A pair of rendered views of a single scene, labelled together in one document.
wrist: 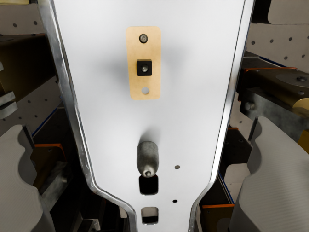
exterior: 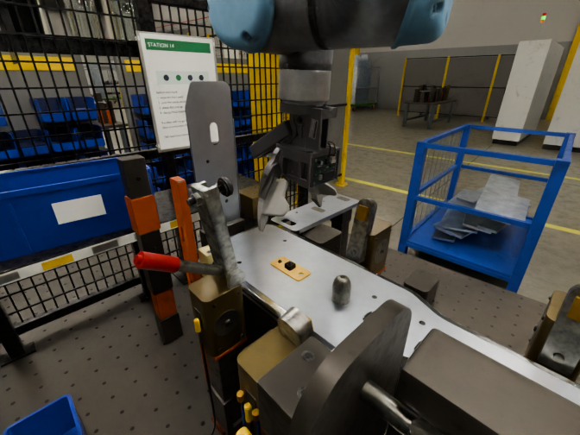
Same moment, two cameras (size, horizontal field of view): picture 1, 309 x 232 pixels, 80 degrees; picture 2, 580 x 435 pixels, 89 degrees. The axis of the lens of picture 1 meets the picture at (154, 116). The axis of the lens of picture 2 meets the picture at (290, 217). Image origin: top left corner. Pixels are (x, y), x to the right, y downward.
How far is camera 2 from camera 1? 0.55 m
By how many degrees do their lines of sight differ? 85
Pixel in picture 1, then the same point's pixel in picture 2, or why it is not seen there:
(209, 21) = (298, 247)
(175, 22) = (286, 253)
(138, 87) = (295, 274)
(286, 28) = not seen: hidden behind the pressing
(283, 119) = (356, 230)
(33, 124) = not seen: outside the picture
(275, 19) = (322, 242)
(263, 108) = (353, 242)
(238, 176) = (422, 282)
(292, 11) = (324, 238)
